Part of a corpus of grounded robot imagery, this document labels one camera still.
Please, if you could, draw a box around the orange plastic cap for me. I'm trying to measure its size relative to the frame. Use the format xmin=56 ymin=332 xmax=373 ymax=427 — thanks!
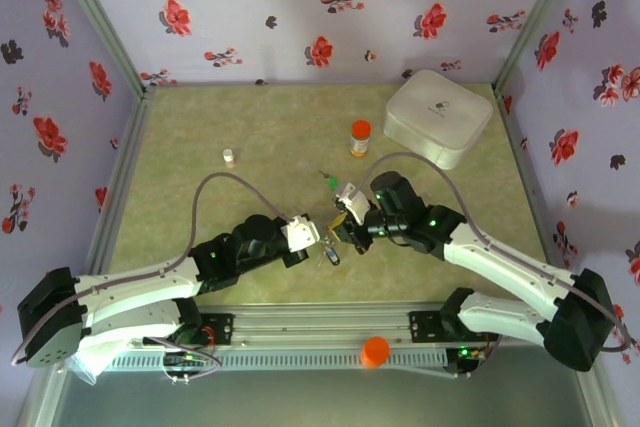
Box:
xmin=359 ymin=335 xmax=391 ymax=371

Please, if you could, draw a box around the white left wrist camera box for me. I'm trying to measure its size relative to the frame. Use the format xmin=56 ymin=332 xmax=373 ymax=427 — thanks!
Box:
xmin=279 ymin=214 xmax=321 ymax=252

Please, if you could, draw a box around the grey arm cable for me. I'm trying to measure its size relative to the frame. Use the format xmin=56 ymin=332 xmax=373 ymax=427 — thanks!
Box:
xmin=10 ymin=172 xmax=296 ymax=367
xmin=355 ymin=151 xmax=632 ymax=352

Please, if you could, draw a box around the grey left arm cable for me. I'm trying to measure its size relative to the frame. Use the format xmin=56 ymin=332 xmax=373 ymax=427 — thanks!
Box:
xmin=10 ymin=172 xmax=296 ymax=367

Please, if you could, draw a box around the aluminium frame floor rail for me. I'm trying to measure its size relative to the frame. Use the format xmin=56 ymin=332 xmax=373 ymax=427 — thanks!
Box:
xmin=492 ymin=86 xmax=556 ymax=268
xmin=83 ymin=89 xmax=156 ymax=283

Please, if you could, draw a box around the orange-lid pill bottle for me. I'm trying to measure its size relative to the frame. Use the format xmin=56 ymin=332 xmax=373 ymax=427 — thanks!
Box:
xmin=348 ymin=119 xmax=374 ymax=158

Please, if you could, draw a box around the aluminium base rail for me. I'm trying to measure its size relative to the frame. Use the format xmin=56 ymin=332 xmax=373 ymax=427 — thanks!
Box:
xmin=194 ymin=302 xmax=451 ymax=348

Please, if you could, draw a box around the clear plastic bag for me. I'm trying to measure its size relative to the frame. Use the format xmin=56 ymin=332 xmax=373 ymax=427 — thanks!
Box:
xmin=64 ymin=341 xmax=116 ymax=388

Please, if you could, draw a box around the green circuit board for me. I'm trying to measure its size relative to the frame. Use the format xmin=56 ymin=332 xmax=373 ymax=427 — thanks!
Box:
xmin=164 ymin=351 xmax=211 ymax=369
xmin=447 ymin=344 xmax=489 ymax=378

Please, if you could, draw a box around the aluminium frame corner post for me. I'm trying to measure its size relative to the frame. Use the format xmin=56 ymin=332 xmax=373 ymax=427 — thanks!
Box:
xmin=492 ymin=0 xmax=586 ymax=93
xmin=47 ymin=0 xmax=156 ymax=98

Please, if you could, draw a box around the grey right arm cable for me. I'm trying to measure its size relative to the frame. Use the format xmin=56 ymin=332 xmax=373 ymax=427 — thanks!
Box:
xmin=355 ymin=151 xmax=632 ymax=352

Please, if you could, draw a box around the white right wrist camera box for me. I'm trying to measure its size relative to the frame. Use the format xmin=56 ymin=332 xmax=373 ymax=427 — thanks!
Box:
xmin=333 ymin=182 xmax=371 ymax=226

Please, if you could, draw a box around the white slotted cable duct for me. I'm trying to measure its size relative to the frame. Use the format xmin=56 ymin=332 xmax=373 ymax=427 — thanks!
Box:
xmin=107 ymin=349 xmax=449 ymax=372

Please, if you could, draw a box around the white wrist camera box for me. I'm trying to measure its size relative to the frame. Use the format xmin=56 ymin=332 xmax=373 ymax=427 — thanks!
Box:
xmin=279 ymin=214 xmax=321 ymax=252
xmin=333 ymin=182 xmax=371 ymax=226

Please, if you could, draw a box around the white square pill case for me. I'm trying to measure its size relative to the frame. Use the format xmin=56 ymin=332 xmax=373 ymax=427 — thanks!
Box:
xmin=382 ymin=69 xmax=495 ymax=172

